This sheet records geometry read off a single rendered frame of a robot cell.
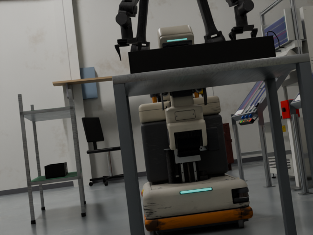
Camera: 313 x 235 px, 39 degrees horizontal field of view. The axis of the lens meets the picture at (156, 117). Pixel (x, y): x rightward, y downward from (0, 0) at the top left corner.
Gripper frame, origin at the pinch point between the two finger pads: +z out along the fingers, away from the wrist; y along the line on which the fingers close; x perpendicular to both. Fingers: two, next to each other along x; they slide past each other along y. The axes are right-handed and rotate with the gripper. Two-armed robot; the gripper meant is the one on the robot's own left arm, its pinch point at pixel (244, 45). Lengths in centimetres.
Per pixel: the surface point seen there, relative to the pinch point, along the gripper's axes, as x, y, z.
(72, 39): 514, -143, -128
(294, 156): 169, 77, 75
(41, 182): 165, -143, 68
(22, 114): 165, -152, 9
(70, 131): 507, -164, 23
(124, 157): -62, -63, 43
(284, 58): -61, -3, 16
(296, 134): 133, 69, 54
